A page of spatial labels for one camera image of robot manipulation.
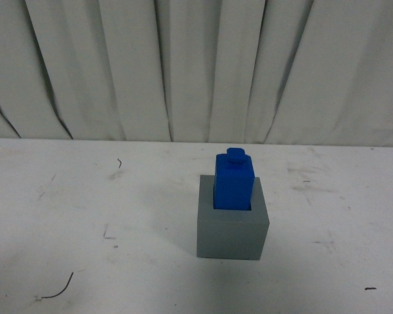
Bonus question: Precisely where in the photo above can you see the blue block with knob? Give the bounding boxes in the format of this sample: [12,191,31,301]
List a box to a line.
[214,147,255,211]

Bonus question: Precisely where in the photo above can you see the gray cube base with socket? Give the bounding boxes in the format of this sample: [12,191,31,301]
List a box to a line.
[196,175,270,260]

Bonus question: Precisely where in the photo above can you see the white pleated curtain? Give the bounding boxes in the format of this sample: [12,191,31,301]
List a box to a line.
[0,1,393,147]

